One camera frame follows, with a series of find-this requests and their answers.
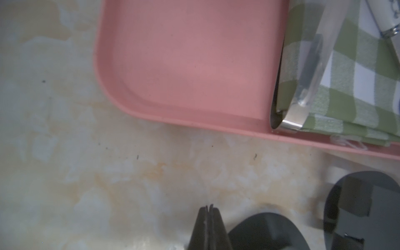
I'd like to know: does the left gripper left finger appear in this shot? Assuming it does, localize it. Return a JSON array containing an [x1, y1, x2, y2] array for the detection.
[[187, 206, 209, 250]]

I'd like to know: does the dark green phone stand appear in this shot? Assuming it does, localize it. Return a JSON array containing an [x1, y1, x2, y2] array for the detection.
[[228, 212, 309, 250], [324, 171, 400, 250]]

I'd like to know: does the pink tray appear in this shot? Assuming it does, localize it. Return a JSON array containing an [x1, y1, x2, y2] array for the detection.
[[94, 1, 400, 159]]

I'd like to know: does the green checkered cloth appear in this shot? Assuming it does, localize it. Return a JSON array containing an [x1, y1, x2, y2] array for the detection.
[[275, 0, 400, 148]]

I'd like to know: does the white handled spoon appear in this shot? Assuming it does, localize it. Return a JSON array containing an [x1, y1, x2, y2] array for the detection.
[[367, 0, 400, 64]]

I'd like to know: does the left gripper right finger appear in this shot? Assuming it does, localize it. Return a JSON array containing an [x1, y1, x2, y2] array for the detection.
[[208, 204, 232, 250]]

